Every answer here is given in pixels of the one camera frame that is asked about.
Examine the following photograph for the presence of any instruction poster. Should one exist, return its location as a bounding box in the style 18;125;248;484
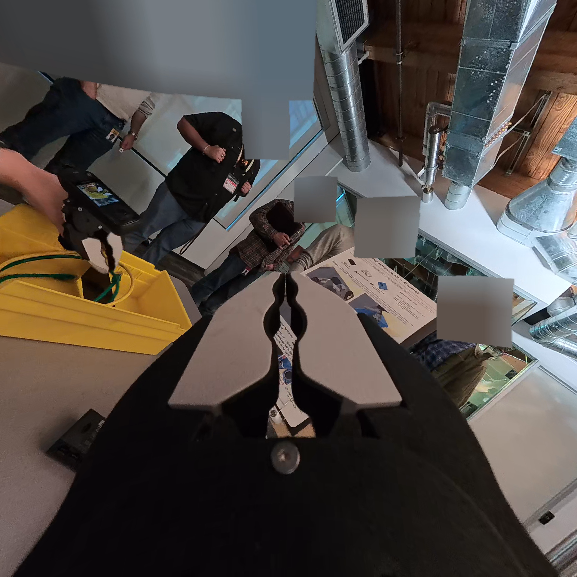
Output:
266;250;440;429

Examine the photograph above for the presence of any large silver elbow duct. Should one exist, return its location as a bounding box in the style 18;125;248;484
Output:
496;131;577;271

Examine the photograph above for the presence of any person's left hand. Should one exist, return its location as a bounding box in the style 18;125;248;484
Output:
27;170;68;236

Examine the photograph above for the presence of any silver spiral duct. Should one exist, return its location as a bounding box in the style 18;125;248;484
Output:
316;43;372;172

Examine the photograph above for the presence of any black ethernet switch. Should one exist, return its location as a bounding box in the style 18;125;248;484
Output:
46;408;106;472

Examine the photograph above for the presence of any green ethernet cable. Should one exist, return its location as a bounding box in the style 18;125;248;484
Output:
0;254;122;304

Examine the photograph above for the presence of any yellow plastic bin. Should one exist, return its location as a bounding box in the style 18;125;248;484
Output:
0;203;194;357

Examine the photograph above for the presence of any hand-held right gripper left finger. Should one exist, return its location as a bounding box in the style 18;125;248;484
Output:
168;272;287;413

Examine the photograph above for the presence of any rectangular silver duct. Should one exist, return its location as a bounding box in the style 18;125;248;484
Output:
442;0;557;188

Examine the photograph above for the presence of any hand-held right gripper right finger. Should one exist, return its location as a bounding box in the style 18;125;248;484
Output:
285;272;403;412

